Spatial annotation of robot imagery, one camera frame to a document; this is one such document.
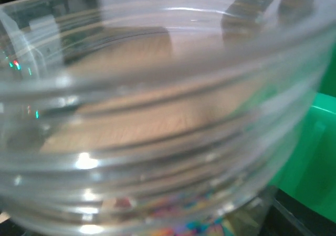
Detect green bin with gummies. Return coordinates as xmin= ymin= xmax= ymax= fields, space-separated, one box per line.
xmin=265 ymin=36 xmax=336 ymax=223

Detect clear plastic jar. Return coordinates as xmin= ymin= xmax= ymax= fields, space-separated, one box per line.
xmin=0 ymin=131 xmax=279 ymax=236

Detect clear jar lid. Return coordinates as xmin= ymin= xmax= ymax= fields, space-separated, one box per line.
xmin=1 ymin=0 xmax=335 ymax=235

